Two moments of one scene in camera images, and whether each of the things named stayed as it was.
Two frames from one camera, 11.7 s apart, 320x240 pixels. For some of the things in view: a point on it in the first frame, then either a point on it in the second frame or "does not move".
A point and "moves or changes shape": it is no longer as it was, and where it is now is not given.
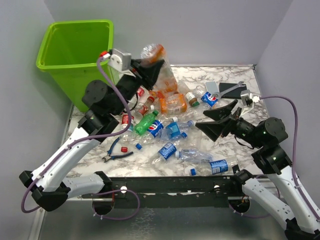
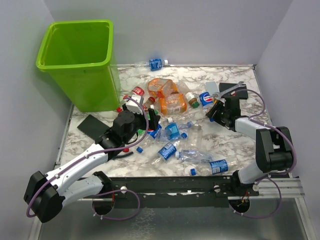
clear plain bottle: (194, 138) does not move
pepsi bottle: (207, 97) moves or changes shape
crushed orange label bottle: (166, 81) moves or changes shape
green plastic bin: (70, 52) does not move
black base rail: (159, 192) does not move
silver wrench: (219, 94) does not move
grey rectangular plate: (212, 87) does not move
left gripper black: (148, 72) to (154, 119)
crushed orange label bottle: (173, 103) does not move
